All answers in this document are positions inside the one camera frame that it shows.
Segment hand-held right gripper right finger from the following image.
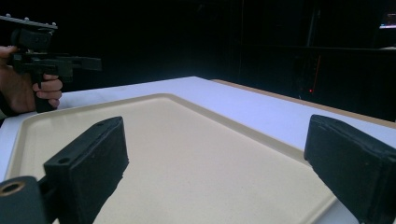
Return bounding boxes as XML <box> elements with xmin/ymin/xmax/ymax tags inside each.
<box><xmin>304</xmin><ymin>114</ymin><xmax>396</xmax><ymax>224</ymax></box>

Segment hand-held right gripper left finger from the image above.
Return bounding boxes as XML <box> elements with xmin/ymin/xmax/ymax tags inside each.
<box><xmin>43</xmin><ymin>116</ymin><xmax>130</xmax><ymax>224</ymax></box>

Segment beige plastic tray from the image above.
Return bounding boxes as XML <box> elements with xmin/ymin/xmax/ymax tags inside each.
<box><xmin>5</xmin><ymin>92</ymin><xmax>338</xmax><ymax>224</ymax></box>

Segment monitor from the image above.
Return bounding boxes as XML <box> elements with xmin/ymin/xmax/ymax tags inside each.
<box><xmin>378</xmin><ymin>11</ymin><xmax>396</xmax><ymax>31</ymax></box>

